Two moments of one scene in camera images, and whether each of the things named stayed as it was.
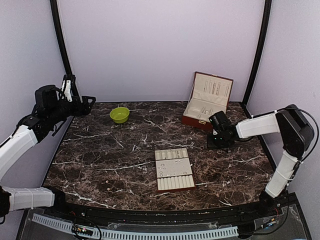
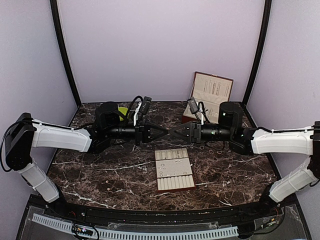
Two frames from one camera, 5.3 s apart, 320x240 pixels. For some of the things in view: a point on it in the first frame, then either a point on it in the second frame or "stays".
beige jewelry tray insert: x=173 y=169 stays
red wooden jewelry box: x=210 y=95 stays
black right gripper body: x=218 y=142 → x=197 y=138
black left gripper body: x=77 y=111 → x=138 y=135
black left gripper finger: x=90 y=100 → x=151 y=131
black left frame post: x=73 y=82 stays
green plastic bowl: x=120 y=115 stays
